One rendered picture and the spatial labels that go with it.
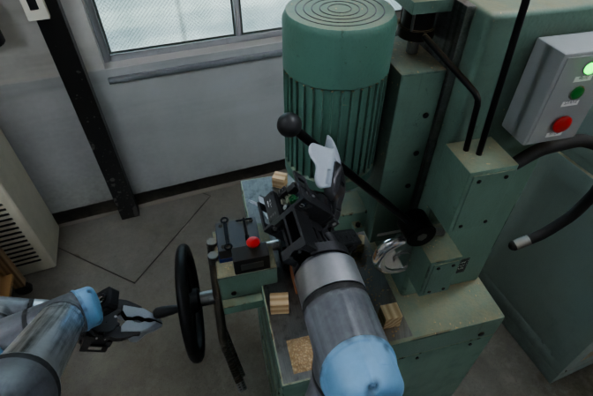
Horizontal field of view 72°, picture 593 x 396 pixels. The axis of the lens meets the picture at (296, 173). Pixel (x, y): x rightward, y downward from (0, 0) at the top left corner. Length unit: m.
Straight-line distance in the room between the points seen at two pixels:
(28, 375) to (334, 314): 0.31
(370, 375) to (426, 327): 0.70
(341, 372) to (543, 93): 0.50
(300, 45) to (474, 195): 0.38
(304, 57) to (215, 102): 1.60
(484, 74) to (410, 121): 0.14
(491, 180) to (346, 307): 0.39
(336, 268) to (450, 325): 0.69
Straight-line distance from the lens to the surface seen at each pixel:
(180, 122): 2.22
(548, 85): 0.71
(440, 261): 0.85
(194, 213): 2.41
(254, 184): 1.21
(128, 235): 2.42
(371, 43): 0.61
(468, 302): 1.16
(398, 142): 0.75
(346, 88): 0.62
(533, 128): 0.74
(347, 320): 0.42
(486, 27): 0.66
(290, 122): 0.55
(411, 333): 1.07
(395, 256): 0.90
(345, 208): 0.91
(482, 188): 0.74
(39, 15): 1.87
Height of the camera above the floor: 1.73
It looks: 42 degrees down
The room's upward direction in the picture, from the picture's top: straight up
